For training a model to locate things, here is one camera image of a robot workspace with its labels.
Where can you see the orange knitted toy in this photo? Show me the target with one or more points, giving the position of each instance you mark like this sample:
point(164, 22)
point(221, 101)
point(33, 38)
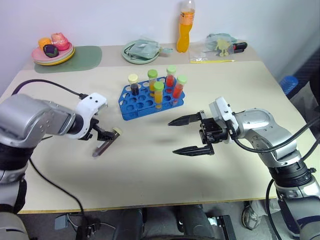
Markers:
point(44, 43)

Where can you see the pale yellow toy figure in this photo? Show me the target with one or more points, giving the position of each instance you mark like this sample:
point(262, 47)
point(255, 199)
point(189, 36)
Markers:
point(222, 46)

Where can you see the stack of coloured plates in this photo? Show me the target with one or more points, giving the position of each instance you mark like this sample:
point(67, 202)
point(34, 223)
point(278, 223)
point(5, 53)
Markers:
point(56, 63)

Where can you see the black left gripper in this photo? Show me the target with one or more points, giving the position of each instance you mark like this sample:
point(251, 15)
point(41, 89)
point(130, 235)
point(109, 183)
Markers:
point(92, 127)

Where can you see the clear bag yellow zip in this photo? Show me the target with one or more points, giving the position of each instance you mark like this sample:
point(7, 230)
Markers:
point(198, 57)

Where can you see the red black tool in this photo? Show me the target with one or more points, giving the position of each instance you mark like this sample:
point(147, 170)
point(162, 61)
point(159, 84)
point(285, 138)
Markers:
point(240, 46)

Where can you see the clear bag with green items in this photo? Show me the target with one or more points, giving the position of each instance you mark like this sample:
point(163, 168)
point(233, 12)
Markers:
point(215, 40)

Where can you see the red knitted toy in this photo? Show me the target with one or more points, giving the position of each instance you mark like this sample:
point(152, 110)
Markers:
point(63, 45)

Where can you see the purple black knitted toy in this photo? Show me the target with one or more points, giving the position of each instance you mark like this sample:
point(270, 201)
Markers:
point(50, 50)

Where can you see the dark rounded shape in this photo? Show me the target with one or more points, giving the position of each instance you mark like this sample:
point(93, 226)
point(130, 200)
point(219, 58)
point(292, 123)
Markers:
point(192, 221)

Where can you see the black carbon panel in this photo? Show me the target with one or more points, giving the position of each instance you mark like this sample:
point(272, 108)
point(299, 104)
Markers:
point(308, 67)

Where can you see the black metal frame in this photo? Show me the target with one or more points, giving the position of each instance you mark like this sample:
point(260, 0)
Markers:
point(222, 226)

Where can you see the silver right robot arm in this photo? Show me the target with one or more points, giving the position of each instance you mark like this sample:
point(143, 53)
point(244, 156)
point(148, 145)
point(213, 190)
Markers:
point(262, 122)

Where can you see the pink knitted toy cake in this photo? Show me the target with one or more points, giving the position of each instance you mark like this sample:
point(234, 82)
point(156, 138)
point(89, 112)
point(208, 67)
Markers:
point(58, 37)

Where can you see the yellow test tube green cap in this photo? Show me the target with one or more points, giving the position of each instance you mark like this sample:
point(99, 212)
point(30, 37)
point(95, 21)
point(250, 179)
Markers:
point(151, 80)
point(158, 96)

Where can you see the dark test tube cream cap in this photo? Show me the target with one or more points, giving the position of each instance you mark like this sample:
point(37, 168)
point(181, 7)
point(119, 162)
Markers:
point(105, 147)
point(134, 86)

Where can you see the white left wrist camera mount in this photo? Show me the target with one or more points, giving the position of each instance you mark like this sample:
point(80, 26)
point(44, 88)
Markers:
point(90, 103)

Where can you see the red test tube green cap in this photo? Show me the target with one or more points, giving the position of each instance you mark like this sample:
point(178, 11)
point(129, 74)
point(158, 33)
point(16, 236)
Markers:
point(178, 90)
point(171, 77)

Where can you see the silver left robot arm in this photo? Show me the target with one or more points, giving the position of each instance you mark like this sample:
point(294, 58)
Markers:
point(25, 112)

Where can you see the blue test tube rack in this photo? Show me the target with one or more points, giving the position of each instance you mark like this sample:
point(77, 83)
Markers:
point(135, 105)

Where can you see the pink plate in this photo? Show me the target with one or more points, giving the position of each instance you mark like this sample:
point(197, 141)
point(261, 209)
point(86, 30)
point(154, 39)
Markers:
point(37, 56)

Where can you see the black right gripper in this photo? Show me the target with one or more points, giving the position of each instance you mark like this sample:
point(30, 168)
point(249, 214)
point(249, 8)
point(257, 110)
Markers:
point(212, 132)

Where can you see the grey sneaker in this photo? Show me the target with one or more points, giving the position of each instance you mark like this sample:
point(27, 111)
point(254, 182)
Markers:
point(250, 217)

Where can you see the green placemat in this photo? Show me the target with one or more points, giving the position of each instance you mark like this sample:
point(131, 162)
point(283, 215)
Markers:
point(85, 58)

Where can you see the pale green spoon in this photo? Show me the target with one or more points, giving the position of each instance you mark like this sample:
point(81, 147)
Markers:
point(166, 50)

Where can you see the bagged pale green container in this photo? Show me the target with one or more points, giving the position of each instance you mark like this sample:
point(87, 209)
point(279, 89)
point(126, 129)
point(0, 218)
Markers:
point(143, 48)

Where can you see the blue ribbed cap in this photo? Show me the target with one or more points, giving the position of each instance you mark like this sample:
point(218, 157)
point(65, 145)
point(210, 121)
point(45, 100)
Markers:
point(289, 83)

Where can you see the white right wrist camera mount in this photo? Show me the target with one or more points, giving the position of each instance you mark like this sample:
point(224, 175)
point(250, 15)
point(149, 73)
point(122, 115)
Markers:
point(223, 111)

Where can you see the orange drink plastic bottle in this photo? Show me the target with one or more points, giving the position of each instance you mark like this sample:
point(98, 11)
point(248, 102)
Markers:
point(185, 32)

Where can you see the grey floor box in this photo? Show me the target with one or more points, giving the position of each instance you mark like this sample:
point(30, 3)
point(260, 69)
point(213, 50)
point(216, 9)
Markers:
point(61, 222)

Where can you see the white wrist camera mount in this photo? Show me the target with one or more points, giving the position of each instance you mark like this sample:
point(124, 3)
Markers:
point(90, 103)
point(223, 111)

